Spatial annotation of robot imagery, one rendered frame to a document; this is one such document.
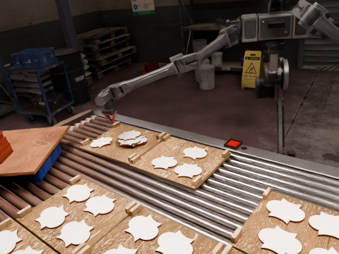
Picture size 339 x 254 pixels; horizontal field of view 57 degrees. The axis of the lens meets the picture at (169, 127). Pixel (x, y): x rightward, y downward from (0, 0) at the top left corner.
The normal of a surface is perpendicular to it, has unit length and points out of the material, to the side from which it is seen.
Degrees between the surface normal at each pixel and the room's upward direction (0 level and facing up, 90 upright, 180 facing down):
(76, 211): 0
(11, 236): 0
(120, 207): 0
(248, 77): 77
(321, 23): 87
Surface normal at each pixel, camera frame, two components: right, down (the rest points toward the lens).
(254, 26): -0.18, 0.45
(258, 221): -0.11, -0.89
